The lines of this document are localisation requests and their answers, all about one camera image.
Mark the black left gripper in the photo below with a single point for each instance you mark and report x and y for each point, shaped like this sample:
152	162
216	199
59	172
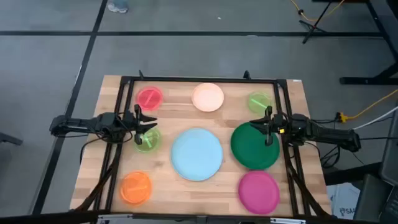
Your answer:
138	137

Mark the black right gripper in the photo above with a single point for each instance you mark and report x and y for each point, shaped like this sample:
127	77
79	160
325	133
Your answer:
280	127

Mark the green translucent small plate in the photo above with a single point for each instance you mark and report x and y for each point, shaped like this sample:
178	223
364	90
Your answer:
152	141
257	102

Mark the red translucent small plate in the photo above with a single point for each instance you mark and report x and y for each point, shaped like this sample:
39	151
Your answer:
149	98

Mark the green bowl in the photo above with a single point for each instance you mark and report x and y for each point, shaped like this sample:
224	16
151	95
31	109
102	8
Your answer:
253	151

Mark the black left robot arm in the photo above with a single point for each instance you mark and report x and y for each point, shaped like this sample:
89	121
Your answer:
77	124

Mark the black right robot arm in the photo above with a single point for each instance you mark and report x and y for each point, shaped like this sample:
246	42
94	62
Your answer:
326	133

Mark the light blue large plate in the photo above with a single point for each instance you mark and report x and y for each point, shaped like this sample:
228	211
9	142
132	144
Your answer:
196	154

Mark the peach plastic plate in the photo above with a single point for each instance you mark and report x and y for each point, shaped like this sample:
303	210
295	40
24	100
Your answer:
207	97

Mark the orange translucent plate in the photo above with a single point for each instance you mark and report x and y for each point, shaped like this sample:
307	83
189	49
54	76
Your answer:
136	188

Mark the magenta plastic plate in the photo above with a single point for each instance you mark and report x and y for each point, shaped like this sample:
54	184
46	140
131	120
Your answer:
259	192

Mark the black tripod stand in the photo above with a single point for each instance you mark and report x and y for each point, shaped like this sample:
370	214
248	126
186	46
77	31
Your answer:
312	27

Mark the white cardboard box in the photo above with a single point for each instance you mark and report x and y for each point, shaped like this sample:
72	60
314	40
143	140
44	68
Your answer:
343	199

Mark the person's shoe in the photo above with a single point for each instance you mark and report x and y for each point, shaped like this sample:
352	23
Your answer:
118	5

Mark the black rig crossbar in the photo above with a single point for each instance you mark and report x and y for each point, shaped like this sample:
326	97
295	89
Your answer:
46	217

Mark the dark grey chair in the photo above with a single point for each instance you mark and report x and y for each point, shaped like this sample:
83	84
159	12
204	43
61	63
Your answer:
385	186

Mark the black furniture foot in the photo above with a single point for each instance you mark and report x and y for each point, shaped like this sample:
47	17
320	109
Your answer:
9	139

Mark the black metal table frame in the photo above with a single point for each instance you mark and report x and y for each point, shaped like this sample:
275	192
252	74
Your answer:
202	79

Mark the black desk leg frame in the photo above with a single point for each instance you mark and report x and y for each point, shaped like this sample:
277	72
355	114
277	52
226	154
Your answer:
382	28

